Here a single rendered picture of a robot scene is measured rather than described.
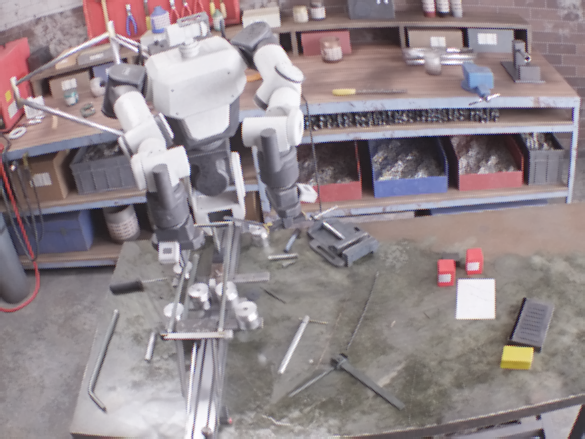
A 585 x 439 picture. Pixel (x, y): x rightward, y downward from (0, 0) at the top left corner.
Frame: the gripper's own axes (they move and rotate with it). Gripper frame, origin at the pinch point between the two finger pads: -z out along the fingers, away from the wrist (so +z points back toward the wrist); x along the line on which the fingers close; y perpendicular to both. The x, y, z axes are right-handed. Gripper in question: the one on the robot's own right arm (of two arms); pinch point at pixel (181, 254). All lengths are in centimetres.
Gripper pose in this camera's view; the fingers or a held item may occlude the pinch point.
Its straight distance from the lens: 153.8
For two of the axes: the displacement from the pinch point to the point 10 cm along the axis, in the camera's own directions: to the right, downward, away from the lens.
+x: 9.9, -0.7, -1.3
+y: 0.6, -5.9, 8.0
